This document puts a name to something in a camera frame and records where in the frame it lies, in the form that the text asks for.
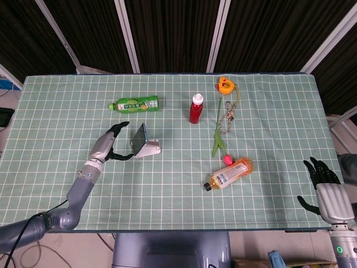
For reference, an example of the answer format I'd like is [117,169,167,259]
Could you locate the red drink bottle white cap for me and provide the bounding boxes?
[189,93,205,124]

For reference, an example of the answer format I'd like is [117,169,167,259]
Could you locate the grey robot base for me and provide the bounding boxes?
[111,232,233,268]

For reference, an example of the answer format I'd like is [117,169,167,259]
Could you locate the green checkered tablecloth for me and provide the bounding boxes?
[0,73,346,232]

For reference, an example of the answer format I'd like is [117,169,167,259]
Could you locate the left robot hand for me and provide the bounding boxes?
[88,121,135,165]

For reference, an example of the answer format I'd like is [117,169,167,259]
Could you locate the black smartphone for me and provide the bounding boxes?
[131,123,148,156]

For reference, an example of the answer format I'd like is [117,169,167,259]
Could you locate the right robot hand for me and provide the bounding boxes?
[297,156,357,224]

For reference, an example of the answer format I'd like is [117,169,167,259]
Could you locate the artificial red tulip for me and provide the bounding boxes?
[212,97,234,165]

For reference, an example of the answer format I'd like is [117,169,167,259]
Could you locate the orange tea bottle black cap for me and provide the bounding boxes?
[202,156,255,192]

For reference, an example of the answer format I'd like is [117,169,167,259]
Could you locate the cardboard box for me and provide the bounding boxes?
[233,259,338,268]

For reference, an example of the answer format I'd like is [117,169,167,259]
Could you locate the white phone stand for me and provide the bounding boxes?
[129,138,162,159]

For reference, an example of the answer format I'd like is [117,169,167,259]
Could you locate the beige floor cable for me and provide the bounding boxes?
[20,233,73,268]

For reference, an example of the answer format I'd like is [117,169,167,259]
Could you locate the green tea bottle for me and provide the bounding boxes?
[108,95,160,114]

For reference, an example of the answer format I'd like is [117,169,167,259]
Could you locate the yellow orange tape measure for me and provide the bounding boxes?
[217,76,237,95]

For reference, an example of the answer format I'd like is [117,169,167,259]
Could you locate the black device on floor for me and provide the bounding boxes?
[0,108,15,127]

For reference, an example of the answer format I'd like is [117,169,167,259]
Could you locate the blue cloth bag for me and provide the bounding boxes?
[268,250,286,268]

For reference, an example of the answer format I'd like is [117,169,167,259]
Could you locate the braided beige rope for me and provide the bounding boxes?
[218,85,241,135]

